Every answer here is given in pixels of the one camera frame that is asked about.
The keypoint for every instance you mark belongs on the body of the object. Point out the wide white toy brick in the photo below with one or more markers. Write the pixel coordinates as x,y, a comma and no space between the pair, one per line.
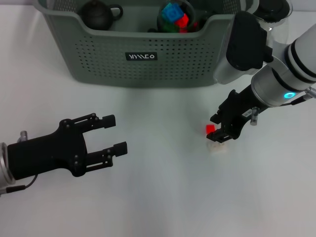
218,148

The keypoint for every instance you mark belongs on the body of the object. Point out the glass carafe with black lid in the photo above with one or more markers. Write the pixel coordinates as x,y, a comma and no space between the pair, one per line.
271,10

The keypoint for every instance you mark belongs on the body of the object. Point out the dark clay teapot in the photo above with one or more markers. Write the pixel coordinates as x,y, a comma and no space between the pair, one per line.
96,14

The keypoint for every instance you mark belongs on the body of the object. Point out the green toy brick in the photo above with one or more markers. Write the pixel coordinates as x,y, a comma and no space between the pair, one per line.
169,27

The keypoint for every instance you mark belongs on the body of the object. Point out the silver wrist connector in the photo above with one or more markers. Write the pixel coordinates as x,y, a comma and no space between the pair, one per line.
254,117
24,135

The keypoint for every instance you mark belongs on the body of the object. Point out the orange-red slope brick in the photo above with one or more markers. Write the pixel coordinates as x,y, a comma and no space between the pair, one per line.
182,21

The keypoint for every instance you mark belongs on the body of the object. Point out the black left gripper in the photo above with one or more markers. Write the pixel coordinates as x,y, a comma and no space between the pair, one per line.
49,150

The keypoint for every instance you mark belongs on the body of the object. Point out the blue square brick plate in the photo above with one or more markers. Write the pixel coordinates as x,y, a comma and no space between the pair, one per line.
172,12

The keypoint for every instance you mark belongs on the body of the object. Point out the small orange-red square brick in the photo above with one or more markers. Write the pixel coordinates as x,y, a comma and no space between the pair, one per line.
209,128

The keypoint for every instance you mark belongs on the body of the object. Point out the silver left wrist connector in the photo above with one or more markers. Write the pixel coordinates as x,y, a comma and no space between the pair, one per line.
24,135

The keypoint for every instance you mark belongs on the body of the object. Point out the grey-green perforated storage bin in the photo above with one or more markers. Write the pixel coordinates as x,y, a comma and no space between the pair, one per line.
148,61

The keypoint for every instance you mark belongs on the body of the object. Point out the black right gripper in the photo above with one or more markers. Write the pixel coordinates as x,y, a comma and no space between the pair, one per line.
239,108

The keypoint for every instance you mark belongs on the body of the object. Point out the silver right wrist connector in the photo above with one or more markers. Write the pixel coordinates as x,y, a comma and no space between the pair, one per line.
254,117

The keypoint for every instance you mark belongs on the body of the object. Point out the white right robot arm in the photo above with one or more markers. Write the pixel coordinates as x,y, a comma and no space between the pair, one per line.
291,66

